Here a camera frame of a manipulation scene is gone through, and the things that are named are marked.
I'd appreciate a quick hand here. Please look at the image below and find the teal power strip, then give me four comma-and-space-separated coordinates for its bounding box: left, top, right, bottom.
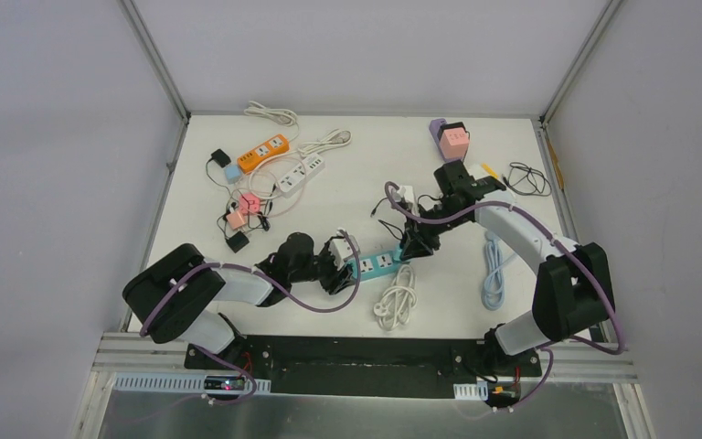
346, 248, 402, 282

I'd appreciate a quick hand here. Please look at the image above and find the orange power strip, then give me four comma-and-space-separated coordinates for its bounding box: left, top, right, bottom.
237, 134, 291, 174

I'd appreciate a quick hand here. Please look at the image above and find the pink round socket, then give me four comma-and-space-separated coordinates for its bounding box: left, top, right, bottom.
238, 193, 262, 215

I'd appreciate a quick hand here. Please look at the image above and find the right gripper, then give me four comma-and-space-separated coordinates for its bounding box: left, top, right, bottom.
399, 201, 469, 261

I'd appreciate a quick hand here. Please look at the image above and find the salmon pink charger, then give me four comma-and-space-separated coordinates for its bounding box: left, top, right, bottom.
225, 209, 248, 230

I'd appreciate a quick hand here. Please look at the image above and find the black power adapter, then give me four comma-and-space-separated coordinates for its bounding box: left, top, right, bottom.
225, 231, 250, 253

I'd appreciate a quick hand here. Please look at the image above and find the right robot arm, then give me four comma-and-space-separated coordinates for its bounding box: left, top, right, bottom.
384, 161, 617, 375

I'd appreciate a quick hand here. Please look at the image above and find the small black charger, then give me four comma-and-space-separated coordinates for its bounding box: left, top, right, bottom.
210, 149, 231, 168

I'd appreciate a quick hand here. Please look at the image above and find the purple power strip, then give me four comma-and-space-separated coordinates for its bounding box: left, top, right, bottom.
429, 118, 447, 160

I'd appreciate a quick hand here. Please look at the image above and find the light blue small charger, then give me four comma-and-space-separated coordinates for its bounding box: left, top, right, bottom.
223, 164, 244, 185

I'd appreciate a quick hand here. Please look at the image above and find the white power strip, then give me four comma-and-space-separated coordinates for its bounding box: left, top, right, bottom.
276, 154, 325, 198

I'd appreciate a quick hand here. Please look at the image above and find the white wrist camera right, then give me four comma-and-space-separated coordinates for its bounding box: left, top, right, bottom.
393, 185, 418, 215

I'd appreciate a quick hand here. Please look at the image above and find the black thin cable bundle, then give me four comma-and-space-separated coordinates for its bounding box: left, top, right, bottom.
503, 161, 553, 198

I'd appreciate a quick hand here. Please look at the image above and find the pink cube socket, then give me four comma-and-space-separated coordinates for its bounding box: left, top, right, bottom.
437, 121, 470, 162

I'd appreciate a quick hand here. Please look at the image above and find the black usb cable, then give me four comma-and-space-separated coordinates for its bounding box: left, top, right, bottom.
371, 193, 443, 241

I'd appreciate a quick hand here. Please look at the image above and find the light blue coiled cable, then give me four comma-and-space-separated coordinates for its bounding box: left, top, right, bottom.
481, 230, 522, 312

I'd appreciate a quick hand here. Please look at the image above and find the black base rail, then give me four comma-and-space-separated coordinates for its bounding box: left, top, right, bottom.
220, 336, 542, 399

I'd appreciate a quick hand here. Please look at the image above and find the white coiled strip cord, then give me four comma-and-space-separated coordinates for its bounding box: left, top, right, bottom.
372, 263, 419, 332

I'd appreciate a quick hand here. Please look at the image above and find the yellow white cube socket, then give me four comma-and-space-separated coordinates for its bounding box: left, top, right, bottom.
467, 163, 501, 181

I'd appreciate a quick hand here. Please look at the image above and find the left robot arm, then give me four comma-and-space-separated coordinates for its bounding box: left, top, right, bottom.
122, 230, 360, 370

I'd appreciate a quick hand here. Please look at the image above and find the pink usb cable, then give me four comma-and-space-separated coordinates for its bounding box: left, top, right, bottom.
248, 158, 313, 218

